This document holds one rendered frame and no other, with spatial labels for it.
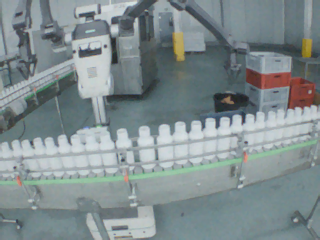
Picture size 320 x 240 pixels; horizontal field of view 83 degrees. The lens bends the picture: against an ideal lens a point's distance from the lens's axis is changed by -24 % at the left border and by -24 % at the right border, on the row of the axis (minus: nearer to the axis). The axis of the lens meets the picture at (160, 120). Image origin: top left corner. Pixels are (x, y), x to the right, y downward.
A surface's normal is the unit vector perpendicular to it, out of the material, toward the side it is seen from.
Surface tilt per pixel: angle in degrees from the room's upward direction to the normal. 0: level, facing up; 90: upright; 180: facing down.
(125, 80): 90
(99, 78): 90
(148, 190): 90
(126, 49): 90
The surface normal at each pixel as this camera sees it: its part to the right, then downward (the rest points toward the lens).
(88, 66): 0.13, 0.40
